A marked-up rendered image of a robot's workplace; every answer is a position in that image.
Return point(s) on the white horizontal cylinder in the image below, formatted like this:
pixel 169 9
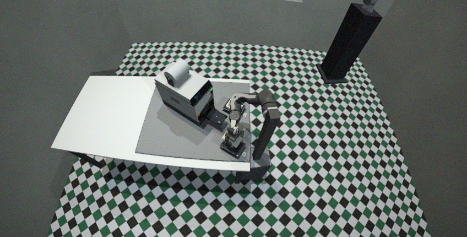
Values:
pixel 177 70

